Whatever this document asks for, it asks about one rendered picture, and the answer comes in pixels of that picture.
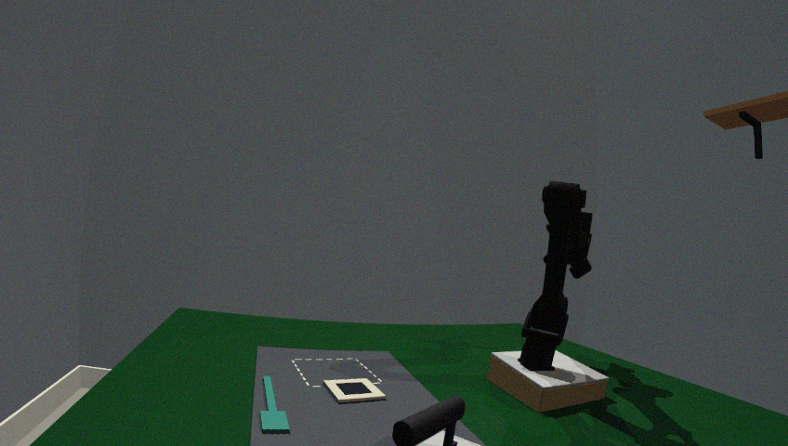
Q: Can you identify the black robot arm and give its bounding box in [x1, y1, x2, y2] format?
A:
[518, 180, 593, 371]

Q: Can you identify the cream square tile with dark center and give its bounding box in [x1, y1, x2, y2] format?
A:
[323, 378, 386, 402]

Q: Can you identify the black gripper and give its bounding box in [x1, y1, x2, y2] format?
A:
[546, 223, 592, 279]

